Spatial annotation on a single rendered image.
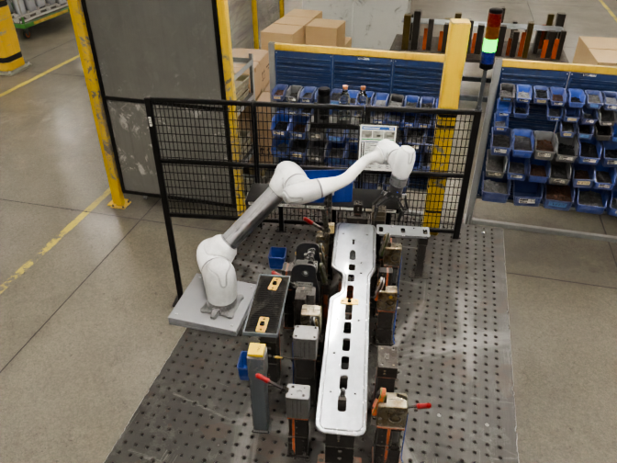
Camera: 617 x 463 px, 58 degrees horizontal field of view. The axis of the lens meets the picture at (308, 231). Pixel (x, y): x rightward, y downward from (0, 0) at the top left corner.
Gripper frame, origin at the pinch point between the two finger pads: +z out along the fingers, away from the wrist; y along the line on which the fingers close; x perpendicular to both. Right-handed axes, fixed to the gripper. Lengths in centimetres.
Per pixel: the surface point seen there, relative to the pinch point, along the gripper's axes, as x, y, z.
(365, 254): 23.9, 13.4, 10.6
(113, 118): -201, 187, 48
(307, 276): 55, 47, 6
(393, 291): 59, 7, 7
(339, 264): 30.7, 27.6, 13.8
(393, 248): 25.3, 0.7, 3.9
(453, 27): -31, -15, -98
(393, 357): 98, 14, 12
